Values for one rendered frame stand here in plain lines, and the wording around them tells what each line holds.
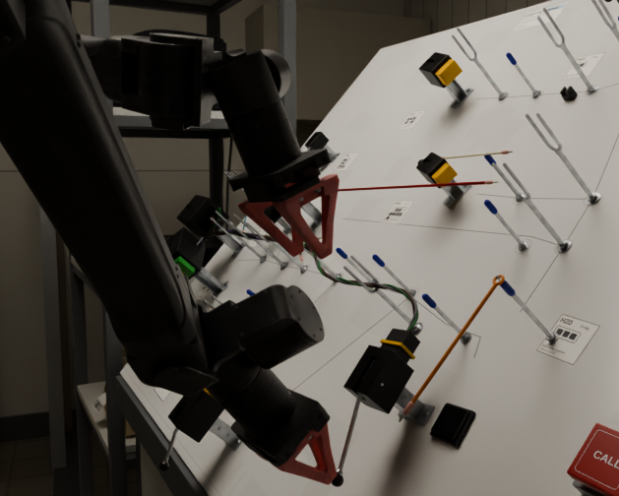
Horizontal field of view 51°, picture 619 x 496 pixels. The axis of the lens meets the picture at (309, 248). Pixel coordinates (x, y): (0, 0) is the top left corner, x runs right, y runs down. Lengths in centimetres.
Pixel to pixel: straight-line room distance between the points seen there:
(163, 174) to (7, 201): 74
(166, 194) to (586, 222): 277
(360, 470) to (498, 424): 18
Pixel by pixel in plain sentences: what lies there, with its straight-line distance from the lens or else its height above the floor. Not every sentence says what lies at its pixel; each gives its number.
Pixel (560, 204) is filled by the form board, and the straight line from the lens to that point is 86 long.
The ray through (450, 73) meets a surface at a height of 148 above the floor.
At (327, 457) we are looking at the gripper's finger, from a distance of 69.
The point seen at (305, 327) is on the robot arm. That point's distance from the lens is 57.
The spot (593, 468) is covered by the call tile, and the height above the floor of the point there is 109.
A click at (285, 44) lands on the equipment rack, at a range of 168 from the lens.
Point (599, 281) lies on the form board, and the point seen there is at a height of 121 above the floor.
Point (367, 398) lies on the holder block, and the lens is 71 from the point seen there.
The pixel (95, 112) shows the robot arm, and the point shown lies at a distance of 36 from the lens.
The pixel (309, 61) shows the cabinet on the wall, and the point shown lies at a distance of 327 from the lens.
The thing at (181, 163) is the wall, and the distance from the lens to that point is 340.
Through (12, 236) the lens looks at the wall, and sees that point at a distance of 338.
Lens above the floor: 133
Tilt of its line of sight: 7 degrees down
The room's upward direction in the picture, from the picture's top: straight up
